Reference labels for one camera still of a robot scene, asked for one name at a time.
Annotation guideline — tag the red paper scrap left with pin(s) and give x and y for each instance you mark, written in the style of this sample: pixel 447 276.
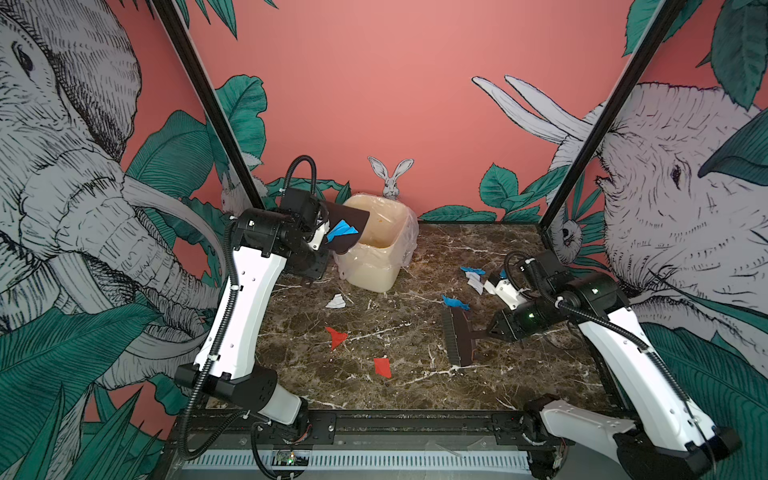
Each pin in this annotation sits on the red paper scrap left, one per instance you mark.
pixel 336 338

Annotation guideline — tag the white paper scrap left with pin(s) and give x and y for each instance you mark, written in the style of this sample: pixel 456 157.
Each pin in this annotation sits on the white paper scrap left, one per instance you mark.
pixel 337 302

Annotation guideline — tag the white paper scrap back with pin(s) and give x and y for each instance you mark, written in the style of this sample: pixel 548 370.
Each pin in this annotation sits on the white paper scrap back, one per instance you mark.
pixel 474 280

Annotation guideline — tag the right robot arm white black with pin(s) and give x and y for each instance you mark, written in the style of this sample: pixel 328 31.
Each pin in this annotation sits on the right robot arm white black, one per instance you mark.
pixel 667 436

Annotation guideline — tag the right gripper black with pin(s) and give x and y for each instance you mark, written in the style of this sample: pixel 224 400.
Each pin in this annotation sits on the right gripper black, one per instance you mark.
pixel 507 328

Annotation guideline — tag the black left frame post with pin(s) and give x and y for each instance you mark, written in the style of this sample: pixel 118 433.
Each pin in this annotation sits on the black left frame post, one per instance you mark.
pixel 172 21

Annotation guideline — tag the dark brown hand brush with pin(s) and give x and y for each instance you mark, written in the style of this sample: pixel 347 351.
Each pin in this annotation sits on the dark brown hand brush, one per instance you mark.
pixel 459 337

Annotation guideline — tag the red paper scrap front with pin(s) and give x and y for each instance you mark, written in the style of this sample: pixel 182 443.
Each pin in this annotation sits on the red paper scrap front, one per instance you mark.
pixel 382 367

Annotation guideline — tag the small green circuit board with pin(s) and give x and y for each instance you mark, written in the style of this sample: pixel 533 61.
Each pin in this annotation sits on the small green circuit board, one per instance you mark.
pixel 290 459

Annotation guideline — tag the blue paper scrap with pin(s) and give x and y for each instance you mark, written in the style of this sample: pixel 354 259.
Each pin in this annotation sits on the blue paper scrap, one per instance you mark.
pixel 342 228
pixel 455 303
pixel 477 271

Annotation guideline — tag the red paper scrap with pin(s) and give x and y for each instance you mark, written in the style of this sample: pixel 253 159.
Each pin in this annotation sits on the red paper scrap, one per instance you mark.
pixel 336 338
pixel 382 367

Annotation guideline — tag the white perforated vent strip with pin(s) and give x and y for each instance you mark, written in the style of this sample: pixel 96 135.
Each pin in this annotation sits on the white perforated vent strip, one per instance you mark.
pixel 515 462

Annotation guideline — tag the white paper scrap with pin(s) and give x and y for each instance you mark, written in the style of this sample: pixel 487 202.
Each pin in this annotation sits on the white paper scrap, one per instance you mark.
pixel 337 302
pixel 474 280

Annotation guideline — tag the dark brown dustpan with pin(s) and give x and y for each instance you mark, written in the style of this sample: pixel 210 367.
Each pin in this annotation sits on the dark brown dustpan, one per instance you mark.
pixel 354 216

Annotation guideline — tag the blue paper scrap back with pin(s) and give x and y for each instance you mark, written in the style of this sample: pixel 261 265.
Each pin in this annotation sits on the blue paper scrap back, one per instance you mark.
pixel 477 271

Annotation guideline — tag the cream plastic trash bin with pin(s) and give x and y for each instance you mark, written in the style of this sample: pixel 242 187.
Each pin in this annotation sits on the cream plastic trash bin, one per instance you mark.
pixel 375 252

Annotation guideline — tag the black frame post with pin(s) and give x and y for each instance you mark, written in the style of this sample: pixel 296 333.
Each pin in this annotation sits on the black frame post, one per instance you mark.
pixel 172 21
pixel 651 39

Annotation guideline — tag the clear plastic bin liner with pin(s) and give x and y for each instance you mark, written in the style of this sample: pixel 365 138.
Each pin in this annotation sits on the clear plastic bin liner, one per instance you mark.
pixel 405 252

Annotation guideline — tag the black right frame post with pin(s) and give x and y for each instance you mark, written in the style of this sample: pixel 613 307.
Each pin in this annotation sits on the black right frame post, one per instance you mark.
pixel 651 39

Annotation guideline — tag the black front mounting rail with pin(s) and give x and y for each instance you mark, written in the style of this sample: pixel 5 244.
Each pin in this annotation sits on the black front mounting rail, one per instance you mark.
pixel 237 452

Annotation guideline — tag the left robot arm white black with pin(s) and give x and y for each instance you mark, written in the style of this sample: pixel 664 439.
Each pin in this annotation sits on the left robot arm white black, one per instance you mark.
pixel 259 246

